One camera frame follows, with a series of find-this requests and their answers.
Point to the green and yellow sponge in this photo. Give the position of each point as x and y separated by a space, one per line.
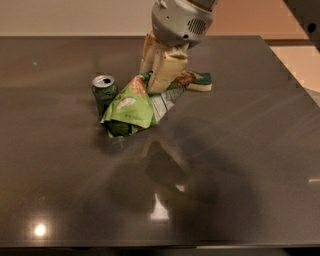
202 82

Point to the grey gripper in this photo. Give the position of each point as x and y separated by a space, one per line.
178 24

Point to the green soda can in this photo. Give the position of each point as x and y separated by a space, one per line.
105 89

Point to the green rice chip bag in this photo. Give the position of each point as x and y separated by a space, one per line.
133 109

